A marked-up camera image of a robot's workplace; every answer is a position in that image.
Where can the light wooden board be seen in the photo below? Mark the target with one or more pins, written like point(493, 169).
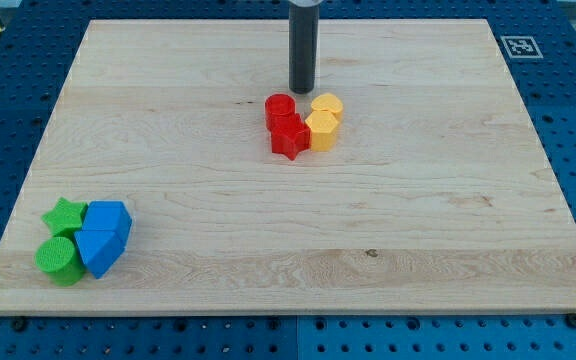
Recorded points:
point(436, 199)

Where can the yellow hexagon block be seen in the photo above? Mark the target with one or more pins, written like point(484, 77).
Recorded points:
point(323, 130)

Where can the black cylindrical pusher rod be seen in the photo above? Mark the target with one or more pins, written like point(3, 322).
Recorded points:
point(303, 43)

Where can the blue heart block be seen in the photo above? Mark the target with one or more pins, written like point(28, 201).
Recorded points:
point(99, 250)

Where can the green cylinder block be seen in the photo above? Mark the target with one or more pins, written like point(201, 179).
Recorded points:
point(59, 259)

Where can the green star block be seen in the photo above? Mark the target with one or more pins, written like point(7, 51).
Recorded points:
point(65, 218)

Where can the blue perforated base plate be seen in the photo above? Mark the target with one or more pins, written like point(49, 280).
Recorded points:
point(37, 47)

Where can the red star block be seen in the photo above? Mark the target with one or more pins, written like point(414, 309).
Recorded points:
point(289, 136)

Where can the blue hexagon block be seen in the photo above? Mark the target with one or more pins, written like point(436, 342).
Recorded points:
point(109, 216)

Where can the yellow heart block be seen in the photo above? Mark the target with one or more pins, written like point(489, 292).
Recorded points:
point(329, 102)

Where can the white fiducial marker tag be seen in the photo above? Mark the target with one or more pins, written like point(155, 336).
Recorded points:
point(521, 47)

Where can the red cylinder block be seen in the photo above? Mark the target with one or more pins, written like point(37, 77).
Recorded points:
point(277, 106)

